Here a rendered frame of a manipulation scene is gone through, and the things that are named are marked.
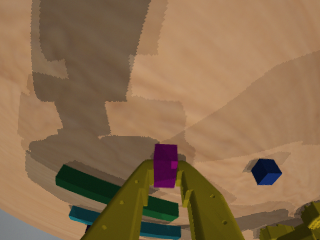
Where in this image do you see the turquoise rod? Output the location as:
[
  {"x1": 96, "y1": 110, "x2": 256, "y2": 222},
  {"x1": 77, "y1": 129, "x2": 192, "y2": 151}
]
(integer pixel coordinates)
[{"x1": 68, "y1": 205, "x2": 181, "y2": 240}]

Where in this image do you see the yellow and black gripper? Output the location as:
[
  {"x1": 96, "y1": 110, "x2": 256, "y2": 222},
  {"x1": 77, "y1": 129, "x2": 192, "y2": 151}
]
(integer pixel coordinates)
[{"x1": 80, "y1": 159, "x2": 245, "y2": 240}]

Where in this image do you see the small blue cube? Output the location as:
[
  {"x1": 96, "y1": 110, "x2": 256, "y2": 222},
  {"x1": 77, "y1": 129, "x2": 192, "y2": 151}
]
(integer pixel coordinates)
[{"x1": 251, "y1": 158, "x2": 283, "y2": 185}]

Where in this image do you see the magenta rod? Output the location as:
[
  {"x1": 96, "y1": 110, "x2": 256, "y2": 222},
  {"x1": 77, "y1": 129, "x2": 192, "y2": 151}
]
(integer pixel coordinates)
[{"x1": 153, "y1": 144, "x2": 178, "y2": 188}]

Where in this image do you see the green rod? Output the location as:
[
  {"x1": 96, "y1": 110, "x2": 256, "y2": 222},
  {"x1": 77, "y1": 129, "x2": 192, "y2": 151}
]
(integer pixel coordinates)
[{"x1": 55, "y1": 164, "x2": 179, "y2": 222}]

